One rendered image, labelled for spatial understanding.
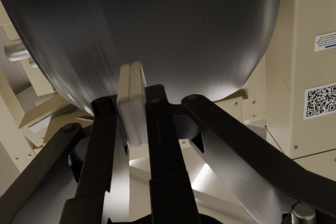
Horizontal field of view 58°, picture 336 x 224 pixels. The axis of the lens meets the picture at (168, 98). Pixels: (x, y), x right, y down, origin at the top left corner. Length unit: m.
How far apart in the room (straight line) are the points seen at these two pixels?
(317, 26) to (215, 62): 0.29
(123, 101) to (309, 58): 0.49
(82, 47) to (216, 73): 0.15
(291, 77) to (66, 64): 0.43
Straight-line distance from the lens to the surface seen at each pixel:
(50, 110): 1.06
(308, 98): 0.66
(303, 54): 0.60
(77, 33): 0.30
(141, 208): 7.20
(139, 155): 0.98
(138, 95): 0.16
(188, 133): 0.15
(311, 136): 0.73
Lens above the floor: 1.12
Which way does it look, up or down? 32 degrees up
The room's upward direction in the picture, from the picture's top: 167 degrees clockwise
